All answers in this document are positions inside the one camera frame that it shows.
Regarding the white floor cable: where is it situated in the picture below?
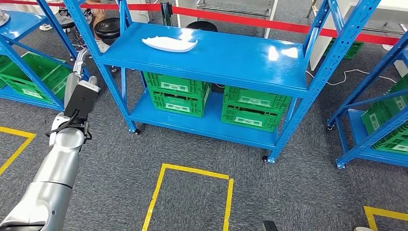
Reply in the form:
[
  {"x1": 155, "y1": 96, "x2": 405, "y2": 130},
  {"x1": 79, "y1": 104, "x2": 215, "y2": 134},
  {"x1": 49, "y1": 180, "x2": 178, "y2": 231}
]
[{"x1": 305, "y1": 68, "x2": 397, "y2": 87}]

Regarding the blue metal shelf rack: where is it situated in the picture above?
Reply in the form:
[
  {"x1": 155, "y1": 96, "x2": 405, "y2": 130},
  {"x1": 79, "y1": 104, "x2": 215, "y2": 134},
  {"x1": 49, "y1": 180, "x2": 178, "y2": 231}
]
[
  {"x1": 326, "y1": 32, "x2": 408, "y2": 169},
  {"x1": 63, "y1": 0, "x2": 383, "y2": 165},
  {"x1": 0, "y1": 0, "x2": 91, "y2": 112}
]

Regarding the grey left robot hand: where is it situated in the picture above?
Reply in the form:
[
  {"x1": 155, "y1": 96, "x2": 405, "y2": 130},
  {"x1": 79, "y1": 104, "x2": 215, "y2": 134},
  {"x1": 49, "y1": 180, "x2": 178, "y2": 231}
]
[{"x1": 63, "y1": 48, "x2": 99, "y2": 110}]

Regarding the black barrier post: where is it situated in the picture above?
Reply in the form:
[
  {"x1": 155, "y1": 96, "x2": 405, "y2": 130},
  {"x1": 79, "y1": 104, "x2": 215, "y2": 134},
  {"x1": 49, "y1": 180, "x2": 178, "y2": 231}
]
[{"x1": 159, "y1": 0, "x2": 174, "y2": 27}]

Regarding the black camera cable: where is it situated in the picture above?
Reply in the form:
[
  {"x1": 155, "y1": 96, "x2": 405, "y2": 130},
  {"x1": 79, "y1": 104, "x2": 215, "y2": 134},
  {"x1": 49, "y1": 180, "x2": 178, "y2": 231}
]
[{"x1": 44, "y1": 109, "x2": 93, "y2": 141}]

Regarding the pale grey part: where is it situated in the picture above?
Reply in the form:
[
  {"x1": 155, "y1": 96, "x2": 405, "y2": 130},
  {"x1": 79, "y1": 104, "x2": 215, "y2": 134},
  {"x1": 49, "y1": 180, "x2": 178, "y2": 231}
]
[{"x1": 0, "y1": 9, "x2": 11, "y2": 28}]

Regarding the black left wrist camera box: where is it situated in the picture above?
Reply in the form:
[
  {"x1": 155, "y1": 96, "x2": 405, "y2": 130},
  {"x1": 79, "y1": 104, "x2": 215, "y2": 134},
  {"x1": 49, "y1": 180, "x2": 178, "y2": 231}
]
[{"x1": 63, "y1": 79, "x2": 102, "y2": 122}]

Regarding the person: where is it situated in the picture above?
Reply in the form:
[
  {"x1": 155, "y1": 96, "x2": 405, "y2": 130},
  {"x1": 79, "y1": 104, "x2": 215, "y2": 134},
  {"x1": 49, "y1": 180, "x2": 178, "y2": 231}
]
[{"x1": 38, "y1": 0, "x2": 112, "y2": 54}]

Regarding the grey metal leg frame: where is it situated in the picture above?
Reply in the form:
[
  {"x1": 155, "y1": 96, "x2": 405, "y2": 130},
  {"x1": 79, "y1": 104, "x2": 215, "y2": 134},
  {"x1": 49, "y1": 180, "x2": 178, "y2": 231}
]
[{"x1": 306, "y1": 0, "x2": 320, "y2": 19}]

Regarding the white plastic part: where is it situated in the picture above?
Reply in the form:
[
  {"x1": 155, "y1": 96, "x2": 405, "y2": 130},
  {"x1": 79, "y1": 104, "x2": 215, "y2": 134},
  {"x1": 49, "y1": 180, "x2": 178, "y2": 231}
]
[{"x1": 141, "y1": 36, "x2": 198, "y2": 53}]

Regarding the red barrier belt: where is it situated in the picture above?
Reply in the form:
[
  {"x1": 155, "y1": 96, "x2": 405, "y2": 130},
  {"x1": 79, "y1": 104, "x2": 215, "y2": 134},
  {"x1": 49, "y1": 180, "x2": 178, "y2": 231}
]
[
  {"x1": 171, "y1": 5, "x2": 401, "y2": 46},
  {"x1": 0, "y1": 0, "x2": 162, "y2": 12}
]

